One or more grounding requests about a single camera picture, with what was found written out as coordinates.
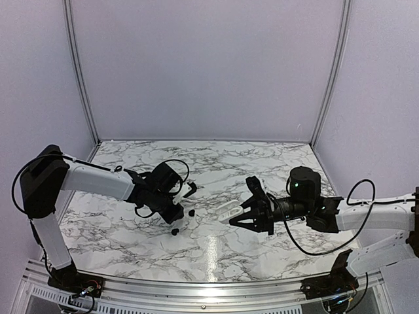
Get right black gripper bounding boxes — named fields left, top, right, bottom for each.
left=228, top=196, right=311, bottom=236

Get white earbud charging case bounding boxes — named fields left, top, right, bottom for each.
left=215, top=200, right=244, bottom=224

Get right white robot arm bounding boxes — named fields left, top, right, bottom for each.
left=219, top=183, right=418, bottom=293

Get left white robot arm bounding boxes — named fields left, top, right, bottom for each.
left=19, top=145, right=192, bottom=291

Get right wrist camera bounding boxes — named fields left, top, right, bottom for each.
left=246, top=176, right=268, bottom=201

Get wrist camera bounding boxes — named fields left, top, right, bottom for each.
left=148, top=159, right=198, bottom=205
left=246, top=176, right=268, bottom=201

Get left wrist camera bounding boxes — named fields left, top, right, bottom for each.
left=148, top=159, right=198, bottom=205

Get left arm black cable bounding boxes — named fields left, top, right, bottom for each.
left=10, top=153, right=122, bottom=217

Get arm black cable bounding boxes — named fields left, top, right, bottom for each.
left=283, top=178, right=376, bottom=256
left=10, top=153, right=122, bottom=217

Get aluminium front rail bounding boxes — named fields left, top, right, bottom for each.
left=19, top=270, right=387, bottom=314

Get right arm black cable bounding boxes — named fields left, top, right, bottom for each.
left=283, top=178, right=376, bottom=256

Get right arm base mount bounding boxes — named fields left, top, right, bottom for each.
left=300, top=249, right=359, bottom=300

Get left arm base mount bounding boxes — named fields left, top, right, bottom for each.
left=47, top=261, right=104, bottom=298

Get right aluminium corner post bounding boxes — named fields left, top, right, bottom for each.
left=310, top=0, right=353, bottom=150

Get aluminium corner post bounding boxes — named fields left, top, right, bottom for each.
left=310, top=0, right=353, bottom=150
left=62, top=0, right=101, bottom=145

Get left aluminium corner post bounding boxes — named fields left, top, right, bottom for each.
left=62, top=0, right=101, bottom=145

